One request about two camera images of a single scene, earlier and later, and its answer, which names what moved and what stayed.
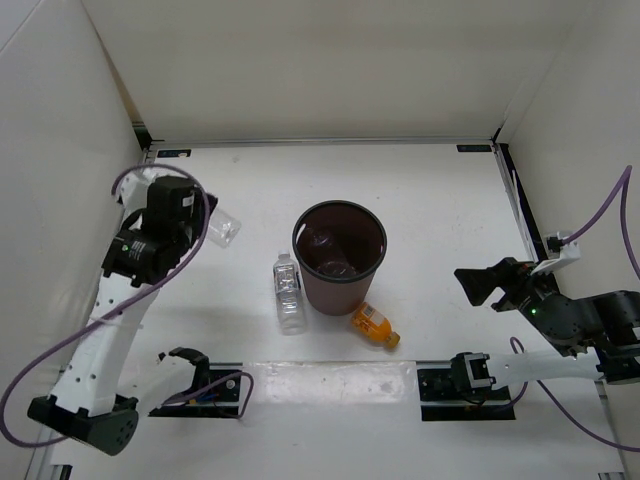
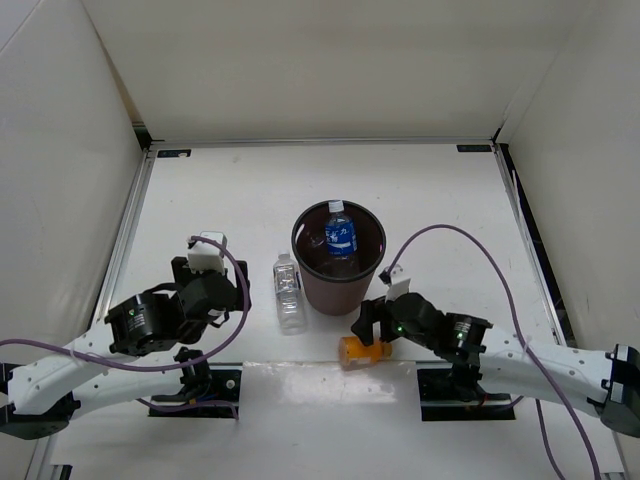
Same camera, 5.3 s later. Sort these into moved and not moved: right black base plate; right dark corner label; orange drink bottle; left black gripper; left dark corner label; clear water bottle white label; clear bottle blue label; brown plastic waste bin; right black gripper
Moved: left black gripper; right black gripper; clear bottle blue label; orange drink bottle
Not moved: right black base plate; brown plastic waste bin; left dark corner label; right dark corner label; clear water bottle white label
